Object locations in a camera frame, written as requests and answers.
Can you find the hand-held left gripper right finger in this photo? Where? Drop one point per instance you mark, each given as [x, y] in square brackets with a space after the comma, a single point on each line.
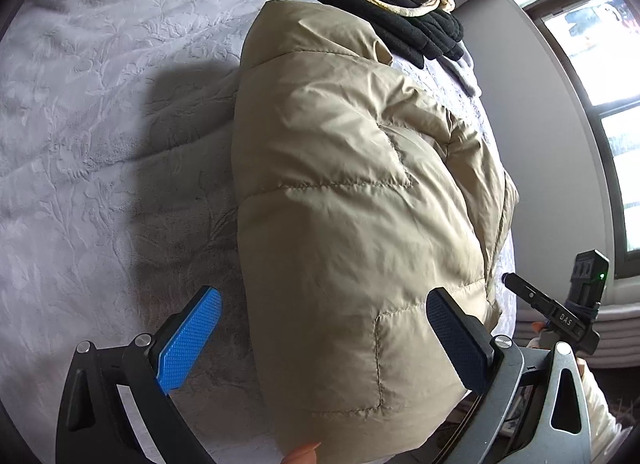
[457, 339]

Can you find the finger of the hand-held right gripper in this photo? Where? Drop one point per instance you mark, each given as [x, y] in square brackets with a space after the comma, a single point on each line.
[530, 291]

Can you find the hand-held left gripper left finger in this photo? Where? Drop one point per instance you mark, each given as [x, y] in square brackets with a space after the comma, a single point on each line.
[190, 339]

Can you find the beige puffer jacket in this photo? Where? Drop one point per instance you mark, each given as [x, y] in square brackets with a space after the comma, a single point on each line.
[360, 204]

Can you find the person's right forearm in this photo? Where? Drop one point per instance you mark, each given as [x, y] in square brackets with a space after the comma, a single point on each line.
[600, 404]

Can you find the person's left hand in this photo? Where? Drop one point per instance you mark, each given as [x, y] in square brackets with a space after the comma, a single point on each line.
[300, 455]

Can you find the white ribbed radiator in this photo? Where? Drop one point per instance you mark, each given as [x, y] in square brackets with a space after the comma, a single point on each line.
[620, 329]

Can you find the window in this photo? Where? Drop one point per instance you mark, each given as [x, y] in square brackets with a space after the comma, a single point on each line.
[610, 94]

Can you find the lavender bed blanket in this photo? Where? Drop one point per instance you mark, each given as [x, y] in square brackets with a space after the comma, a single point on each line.
[110, 104]

